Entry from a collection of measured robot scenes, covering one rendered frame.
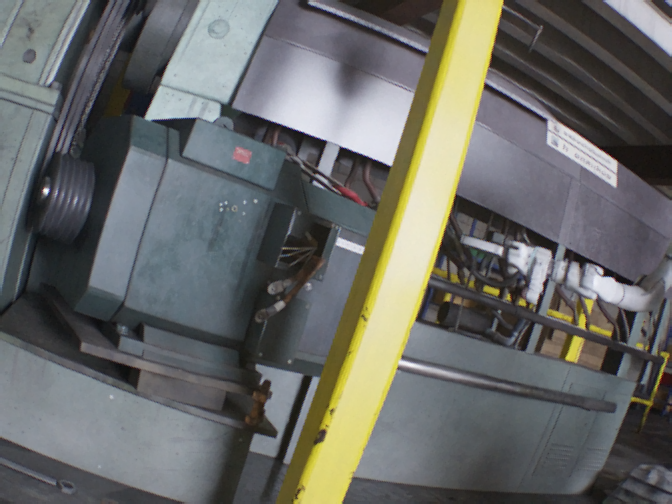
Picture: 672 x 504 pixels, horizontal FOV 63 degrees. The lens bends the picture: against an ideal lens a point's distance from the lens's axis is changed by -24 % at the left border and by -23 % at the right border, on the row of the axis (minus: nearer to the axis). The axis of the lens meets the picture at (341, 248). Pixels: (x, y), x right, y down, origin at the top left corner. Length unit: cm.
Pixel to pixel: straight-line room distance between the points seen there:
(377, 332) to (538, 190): 143
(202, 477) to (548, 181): 169
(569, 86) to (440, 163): 212
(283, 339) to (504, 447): 133
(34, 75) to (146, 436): 93
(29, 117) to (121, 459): 85
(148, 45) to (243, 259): 87
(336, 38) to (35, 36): 111
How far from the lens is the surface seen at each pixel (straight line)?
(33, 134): 152
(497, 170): 241
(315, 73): 216
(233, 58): 215
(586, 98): 335
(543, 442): 272
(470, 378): 228
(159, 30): 204
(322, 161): 214
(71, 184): 144
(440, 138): 123
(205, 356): 147
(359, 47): 225
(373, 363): 121
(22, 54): 163
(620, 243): 285
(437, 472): 247
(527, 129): 252
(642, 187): 302
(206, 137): 140
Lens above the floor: 67
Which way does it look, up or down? 2 degrees up
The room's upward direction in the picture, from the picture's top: 19 degrees clockwise
